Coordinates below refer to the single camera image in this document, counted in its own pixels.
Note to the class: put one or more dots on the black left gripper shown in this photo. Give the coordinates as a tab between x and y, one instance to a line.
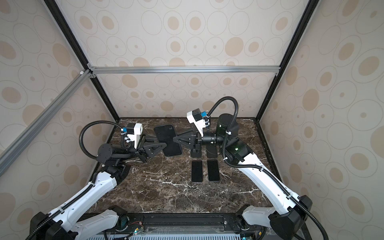
149	148

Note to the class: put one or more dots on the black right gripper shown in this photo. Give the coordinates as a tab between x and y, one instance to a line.
194	140

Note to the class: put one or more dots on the black phone case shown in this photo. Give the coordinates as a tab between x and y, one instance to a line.
211	152
196	153

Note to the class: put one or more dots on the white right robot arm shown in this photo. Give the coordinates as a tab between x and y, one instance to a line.
289	211

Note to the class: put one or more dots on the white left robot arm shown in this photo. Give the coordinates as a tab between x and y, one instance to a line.
63	222

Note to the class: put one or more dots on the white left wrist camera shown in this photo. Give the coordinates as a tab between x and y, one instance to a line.
131	134

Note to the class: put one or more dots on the silver aluminium rail back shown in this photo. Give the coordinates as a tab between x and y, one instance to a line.
185	70

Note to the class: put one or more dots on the silver aluminium rail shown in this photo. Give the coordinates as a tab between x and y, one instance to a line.
25	138
185	70

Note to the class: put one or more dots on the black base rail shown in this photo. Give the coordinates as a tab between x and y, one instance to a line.
197	226

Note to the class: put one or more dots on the silver aluminium rail left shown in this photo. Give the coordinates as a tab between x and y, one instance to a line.
25	138

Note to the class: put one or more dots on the black corner frame post left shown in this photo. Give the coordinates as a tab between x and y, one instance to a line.
59	18

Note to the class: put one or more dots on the black corner frame post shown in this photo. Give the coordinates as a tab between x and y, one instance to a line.
292	46
59	18

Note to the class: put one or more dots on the black corner frame post right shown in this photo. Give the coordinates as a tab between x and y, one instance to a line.
292	46

